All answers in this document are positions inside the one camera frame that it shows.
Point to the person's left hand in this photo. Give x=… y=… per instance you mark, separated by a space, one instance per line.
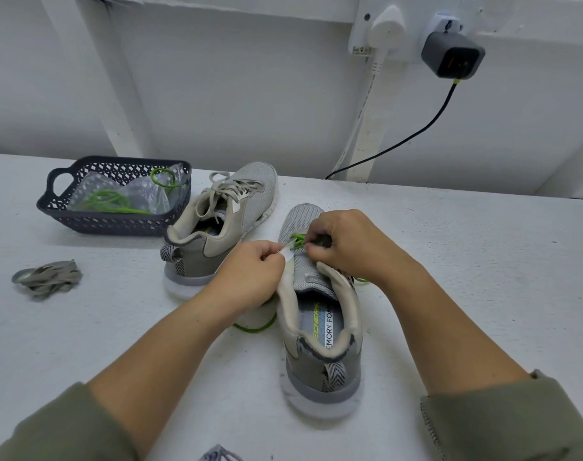
x=245 y=275

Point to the person's right hand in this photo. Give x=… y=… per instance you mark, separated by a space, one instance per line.
x=357 y=245

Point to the gray sneaker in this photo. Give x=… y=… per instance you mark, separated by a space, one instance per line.
x=320 y=384
x=200 y=259

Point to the green shoelace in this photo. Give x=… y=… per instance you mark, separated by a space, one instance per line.
x=104 y=201
x=297 y=240

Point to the beige shoelace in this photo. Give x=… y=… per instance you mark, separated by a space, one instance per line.
x=229 y=192
x=47 y=278

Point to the clear plastic bag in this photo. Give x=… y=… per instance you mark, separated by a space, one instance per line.
x=143 y=195

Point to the person's right forearm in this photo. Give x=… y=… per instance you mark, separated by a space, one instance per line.
x=484 y=379

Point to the person's left forearm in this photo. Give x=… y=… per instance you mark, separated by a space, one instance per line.
x=128 y=398

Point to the gray patterned garment piece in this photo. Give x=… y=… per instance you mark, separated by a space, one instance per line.
x=219 y=453

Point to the dark plastic lattice basket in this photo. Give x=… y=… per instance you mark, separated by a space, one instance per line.
x=59 y=218

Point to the gray charger adapter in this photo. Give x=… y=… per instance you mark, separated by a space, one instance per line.
x=453 y=56

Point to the white plug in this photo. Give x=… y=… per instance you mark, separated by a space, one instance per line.
x=388 y=29

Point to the white wall socket plate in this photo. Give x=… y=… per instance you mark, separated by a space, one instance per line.
x=361 y=14

